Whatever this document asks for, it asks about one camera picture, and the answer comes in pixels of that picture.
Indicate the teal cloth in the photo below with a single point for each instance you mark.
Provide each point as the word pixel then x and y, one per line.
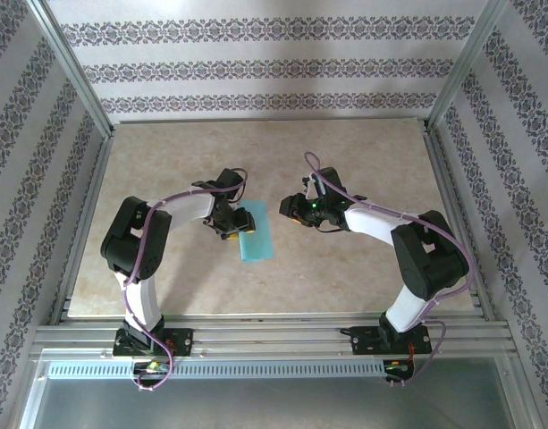
pixel 258 241

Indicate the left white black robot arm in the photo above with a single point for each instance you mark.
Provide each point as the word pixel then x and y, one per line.
pixel 137 304

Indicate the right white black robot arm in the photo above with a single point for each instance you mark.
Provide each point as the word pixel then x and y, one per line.
pixel 405 310

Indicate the grey sheet metal panel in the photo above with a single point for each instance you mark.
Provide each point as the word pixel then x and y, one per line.
pixel 273 404

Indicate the thin aluminium edge strip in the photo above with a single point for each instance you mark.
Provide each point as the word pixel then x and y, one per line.
pixel 273 120

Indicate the aluminium cross beam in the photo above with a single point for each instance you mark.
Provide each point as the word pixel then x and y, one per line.
pixel 273 339

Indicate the small circuit board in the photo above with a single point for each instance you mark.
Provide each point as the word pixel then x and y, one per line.
pixel 398 365
pixel 153 367

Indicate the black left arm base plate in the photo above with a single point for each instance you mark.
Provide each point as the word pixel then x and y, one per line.
pixel 182 342

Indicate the aluminium side rail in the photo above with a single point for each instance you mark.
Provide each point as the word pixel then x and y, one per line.
pixel 95 179
pixel 443 170

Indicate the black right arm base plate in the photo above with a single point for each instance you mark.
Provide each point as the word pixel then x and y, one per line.
pixel 363 339

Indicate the aluminium frame post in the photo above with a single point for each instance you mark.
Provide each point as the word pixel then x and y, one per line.
pixel 466 67
pixel 77 73

